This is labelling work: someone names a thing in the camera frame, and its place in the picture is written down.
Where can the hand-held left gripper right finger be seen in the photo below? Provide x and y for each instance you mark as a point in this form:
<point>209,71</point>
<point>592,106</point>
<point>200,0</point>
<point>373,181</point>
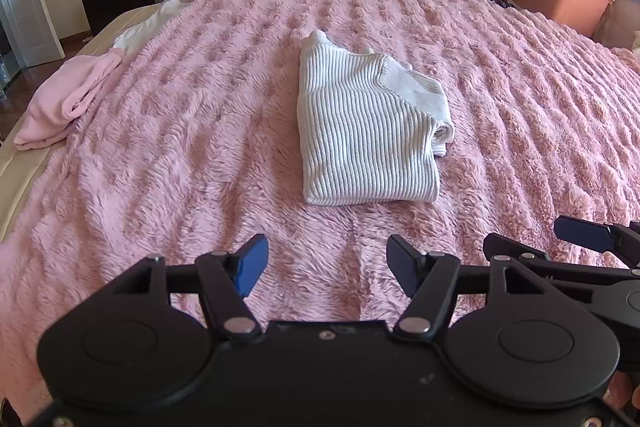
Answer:
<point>402,264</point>

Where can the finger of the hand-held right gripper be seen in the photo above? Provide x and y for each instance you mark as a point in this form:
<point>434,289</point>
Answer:
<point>575,274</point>
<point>580,231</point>

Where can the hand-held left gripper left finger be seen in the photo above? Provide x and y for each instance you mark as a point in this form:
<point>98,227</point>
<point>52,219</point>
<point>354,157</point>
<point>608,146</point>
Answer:
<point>250,264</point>

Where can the white knitted sweater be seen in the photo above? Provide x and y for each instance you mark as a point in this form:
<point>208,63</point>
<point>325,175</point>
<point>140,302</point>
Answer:
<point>360,132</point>

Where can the pink fluffy blanket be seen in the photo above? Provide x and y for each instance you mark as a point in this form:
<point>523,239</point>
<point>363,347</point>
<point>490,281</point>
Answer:
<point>175,132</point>

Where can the beige mattress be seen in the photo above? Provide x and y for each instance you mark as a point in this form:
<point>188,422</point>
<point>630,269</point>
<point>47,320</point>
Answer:
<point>20,177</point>

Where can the pink garment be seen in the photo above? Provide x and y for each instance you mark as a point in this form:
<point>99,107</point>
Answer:
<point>65,97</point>

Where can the black panel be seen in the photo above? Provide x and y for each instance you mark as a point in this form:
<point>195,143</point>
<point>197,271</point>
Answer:
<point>117,4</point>

